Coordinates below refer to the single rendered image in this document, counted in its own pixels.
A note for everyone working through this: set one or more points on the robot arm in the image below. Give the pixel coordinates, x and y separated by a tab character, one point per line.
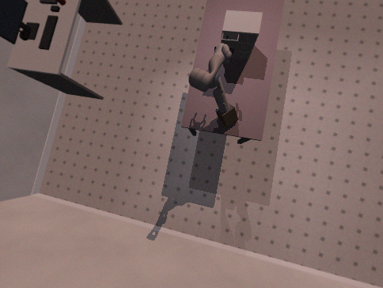
202	80

